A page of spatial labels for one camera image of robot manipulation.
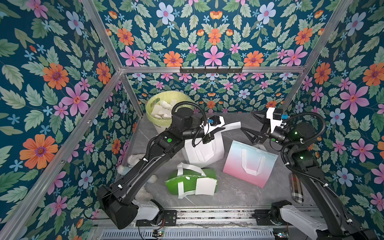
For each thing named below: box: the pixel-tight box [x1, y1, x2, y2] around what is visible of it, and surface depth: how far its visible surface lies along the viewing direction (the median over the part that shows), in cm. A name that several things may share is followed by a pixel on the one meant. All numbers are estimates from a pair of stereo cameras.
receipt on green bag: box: [195, 178, 218, 196], surface depth 67 cm
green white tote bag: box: [165, 162, 218, 199], surface depth 67 cm
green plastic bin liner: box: [146, 91, 196, 127], surface depth 93 cm
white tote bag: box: [184, 131, 225, 169], surface depth 85 cm
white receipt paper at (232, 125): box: [213, 121, 242, 134], surface depth 60 cm
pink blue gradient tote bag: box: [223, 140, 279, 189], surface depth 78 cm
